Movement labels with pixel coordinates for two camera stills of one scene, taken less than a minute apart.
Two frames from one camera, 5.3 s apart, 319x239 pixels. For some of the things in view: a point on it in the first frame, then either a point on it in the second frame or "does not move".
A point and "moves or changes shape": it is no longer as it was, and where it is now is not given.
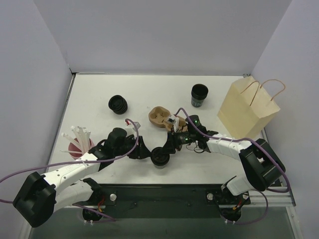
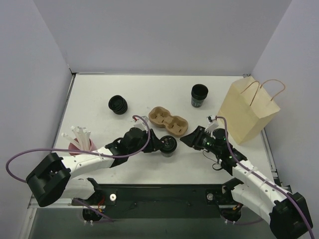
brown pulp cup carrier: (161, 117) does not move
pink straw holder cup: (72, 146) does not move
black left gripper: (137, 148) to (154, 143)
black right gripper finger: (167, 150) to (190, 140)
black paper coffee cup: (160, 160) moves or changes shape
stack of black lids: (118, 104) does not move
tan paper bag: (247, 107) does not move
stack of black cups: (199, 92) does not move
